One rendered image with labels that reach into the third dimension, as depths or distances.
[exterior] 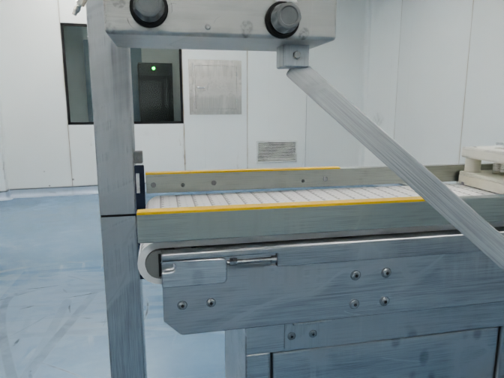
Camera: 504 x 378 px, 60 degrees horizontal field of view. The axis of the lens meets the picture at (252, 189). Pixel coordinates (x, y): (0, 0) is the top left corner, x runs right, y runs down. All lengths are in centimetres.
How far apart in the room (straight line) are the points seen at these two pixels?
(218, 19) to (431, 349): 53
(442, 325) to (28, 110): 543
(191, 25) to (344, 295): 35
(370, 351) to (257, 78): 544
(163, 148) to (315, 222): 527
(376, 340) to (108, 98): 54
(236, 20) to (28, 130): 542
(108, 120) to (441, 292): 55
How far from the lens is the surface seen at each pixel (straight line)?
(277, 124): 604
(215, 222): 48
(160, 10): 41
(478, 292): 65
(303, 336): 60
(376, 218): 53
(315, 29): 46
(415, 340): 70
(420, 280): 59
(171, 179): 74
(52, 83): 575
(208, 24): 43
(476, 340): 75
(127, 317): 83
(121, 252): 79
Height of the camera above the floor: 109
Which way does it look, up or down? 11 degrees down
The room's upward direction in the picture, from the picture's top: straight up
